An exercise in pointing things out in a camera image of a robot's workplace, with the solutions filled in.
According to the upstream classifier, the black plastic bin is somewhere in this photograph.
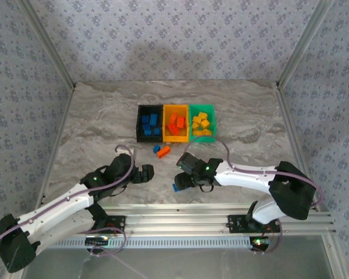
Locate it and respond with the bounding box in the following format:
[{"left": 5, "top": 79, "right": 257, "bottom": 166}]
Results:
[{"left": 136, "top": 104, "right": 165, "bottom": 143}]

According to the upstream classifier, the green plastic bin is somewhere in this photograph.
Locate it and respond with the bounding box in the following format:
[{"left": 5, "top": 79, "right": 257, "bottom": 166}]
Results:
[{"left": 188, "top": 103, "right": 218, "bottom": 143}]

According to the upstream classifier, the yellow plastic bin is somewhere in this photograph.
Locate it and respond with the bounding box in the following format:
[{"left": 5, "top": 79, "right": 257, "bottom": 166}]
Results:
[{"left": 162, "top": 103, "right": 191, "bottom": 143}]

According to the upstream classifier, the dark circuit board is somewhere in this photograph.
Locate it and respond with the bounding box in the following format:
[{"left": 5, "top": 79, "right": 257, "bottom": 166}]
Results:
[{"left": 86, "top": 236, "right": 110, "bottom": 246}]

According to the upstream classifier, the circuit board with green light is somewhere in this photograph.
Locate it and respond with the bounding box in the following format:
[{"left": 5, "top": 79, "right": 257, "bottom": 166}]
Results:
[{"left": 249, "top": 236, "right": 270, "bottom": 252}]

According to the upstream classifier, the aluminium front frame beam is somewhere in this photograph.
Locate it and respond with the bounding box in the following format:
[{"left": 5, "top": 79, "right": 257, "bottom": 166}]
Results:
[{"left": 19, "top": 202, "right": 337, "bottom": 237}]

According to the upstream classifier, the aluminium table side rail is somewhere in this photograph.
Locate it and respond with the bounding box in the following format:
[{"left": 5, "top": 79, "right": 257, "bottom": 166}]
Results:
[
  {"left": 33, "top": 83, "right": 76, "bottom": 214},
  {"left": 275, "top": 83, "right": 329, "bottom": 212}
]

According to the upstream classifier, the white slotted cable duct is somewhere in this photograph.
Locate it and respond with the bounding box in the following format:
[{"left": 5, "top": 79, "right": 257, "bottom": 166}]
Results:
[{"left": 51, "top": 235, "right": 252, "bottom": 250}]

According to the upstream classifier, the aluminium frame post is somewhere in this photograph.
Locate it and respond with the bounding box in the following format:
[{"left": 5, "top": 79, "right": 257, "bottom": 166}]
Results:
[
  {"left": 276, "top": 0, "right": 337, "bottom": 88},
  {"left": 17, "top": 0, "right": 77, "bottom": 90},
  {"left": 321, "top": 234, "right": 348, "bottom": 279}
]

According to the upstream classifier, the aluminium lower frame post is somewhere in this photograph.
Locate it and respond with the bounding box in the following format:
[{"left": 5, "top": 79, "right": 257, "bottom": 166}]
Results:
[{"left": 321, "top": 234, "right": 348, "bottom": 279}]

